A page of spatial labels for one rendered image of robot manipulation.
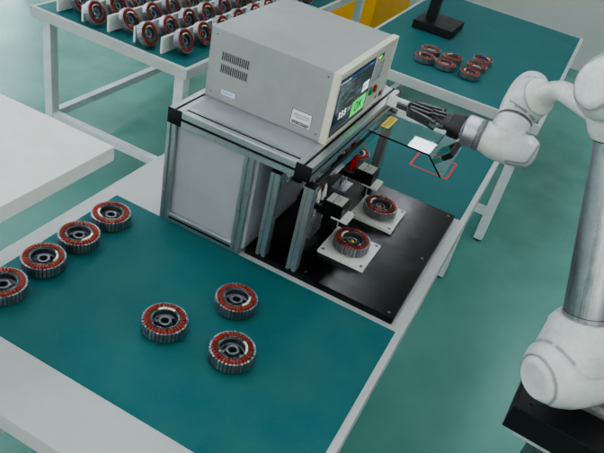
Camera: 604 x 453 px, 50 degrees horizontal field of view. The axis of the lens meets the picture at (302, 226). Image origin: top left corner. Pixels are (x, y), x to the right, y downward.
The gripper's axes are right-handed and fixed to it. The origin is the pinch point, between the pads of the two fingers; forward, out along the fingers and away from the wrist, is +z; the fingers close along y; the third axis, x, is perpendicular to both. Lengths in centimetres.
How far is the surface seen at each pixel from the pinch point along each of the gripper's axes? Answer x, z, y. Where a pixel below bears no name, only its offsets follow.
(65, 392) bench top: -44, 27, -107
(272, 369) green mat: -43, -7, -74
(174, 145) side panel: -17, 47, -42
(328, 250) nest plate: -40.0, 1.0, -26.2
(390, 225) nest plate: -39.9, -9.6, -0.1
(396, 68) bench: -43, 39, 142
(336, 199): -26.1, 4.2, -20.8
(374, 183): -30.0, 0.4, 3.2
